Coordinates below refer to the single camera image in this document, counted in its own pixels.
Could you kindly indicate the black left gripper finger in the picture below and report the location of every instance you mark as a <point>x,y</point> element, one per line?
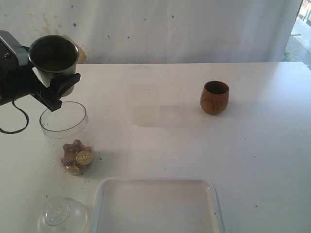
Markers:
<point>59,86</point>

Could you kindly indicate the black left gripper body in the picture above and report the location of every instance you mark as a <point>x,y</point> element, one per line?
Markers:
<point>17,78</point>

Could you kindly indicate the stainless steel cup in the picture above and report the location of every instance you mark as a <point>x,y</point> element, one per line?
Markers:
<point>54,56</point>

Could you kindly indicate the clear plastic jar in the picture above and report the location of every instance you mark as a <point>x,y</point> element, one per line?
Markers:
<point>63,126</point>

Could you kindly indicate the gold coin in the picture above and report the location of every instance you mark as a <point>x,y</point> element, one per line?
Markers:
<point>72,169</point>
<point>84,157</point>

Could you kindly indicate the clear dome lid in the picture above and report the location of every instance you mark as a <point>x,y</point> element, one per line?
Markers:
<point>63,215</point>

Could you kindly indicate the brown wooden cup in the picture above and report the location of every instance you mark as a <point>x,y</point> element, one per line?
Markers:
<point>214,98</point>

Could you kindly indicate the translucent plastic container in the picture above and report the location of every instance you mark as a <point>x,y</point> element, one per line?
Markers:
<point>142,94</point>

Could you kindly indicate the white plastic tray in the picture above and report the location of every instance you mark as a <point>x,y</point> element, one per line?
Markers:
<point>124,205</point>

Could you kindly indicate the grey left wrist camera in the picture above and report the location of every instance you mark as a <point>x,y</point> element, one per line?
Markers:
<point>14,47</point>

